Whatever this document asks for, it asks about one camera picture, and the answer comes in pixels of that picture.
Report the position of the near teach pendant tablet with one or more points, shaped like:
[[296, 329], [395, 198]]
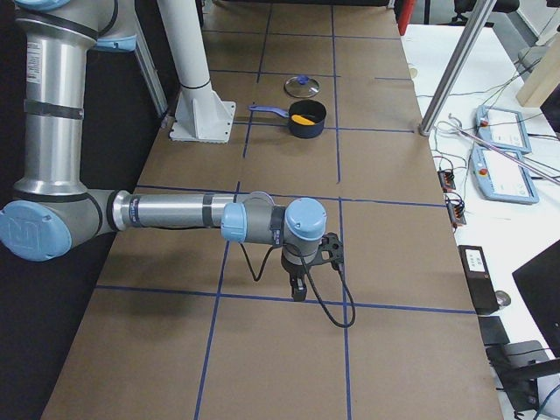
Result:
[[501, 179]]

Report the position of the orange connector board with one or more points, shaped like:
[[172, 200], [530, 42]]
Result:
[[455, 206], [447, 179]]

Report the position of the dark blue saucepan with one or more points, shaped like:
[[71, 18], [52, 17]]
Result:
[[314, 110]]

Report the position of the orange connector board near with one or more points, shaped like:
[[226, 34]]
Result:
[[455, 206]]

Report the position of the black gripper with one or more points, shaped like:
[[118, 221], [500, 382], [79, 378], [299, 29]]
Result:
[[292, 267]]

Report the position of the far teach pendant tablet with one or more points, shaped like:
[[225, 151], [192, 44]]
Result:
[[503, 128]]

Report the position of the metal reacher stick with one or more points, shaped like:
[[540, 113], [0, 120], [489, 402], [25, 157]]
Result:
[[456, 128]]

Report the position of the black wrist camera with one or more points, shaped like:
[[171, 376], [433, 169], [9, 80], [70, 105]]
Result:
[[331, 250]]

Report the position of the orange connector board far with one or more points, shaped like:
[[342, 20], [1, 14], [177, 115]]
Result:
[[447, 179]]

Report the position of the black label box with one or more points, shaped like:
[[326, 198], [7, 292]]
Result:
[[478, 279]]

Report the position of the aluminium frame post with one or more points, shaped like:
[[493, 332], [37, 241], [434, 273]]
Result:
[[480, 14]]

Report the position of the teach pendant tablet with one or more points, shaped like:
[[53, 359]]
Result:
[[501, 179], [503, 128]]

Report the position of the yellow corn cob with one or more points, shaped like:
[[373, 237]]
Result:
[[302, 120]]

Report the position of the white pedestal column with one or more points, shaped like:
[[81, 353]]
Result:
[[201, 115]]

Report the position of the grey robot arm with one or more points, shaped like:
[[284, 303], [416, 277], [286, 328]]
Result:
[[185, 185]]

